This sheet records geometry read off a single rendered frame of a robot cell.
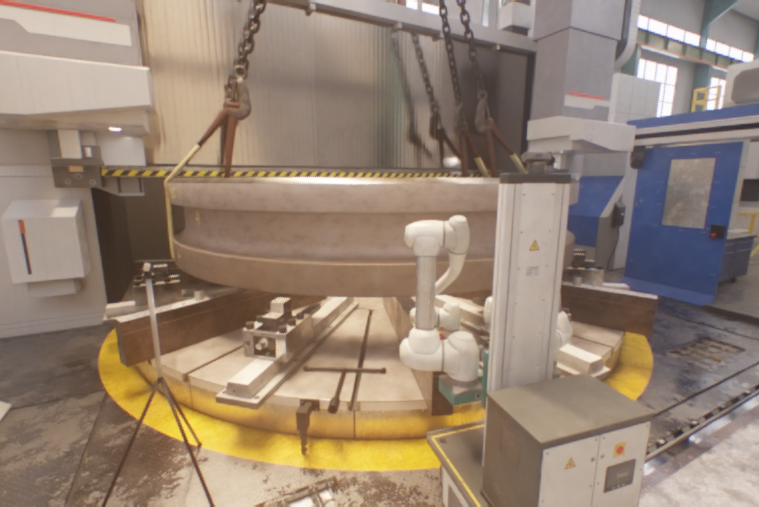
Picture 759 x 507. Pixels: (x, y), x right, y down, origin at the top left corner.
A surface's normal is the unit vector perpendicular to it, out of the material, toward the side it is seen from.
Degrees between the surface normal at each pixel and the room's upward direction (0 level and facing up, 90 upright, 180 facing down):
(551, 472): 90
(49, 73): 90
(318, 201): 90
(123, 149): 90
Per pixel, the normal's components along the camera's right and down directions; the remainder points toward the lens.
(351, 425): -0.05, 0.19
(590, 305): -0.61, 0.15
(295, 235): -0.26, 0.18
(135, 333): 0.79, 0.11
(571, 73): 0.46, 0.17
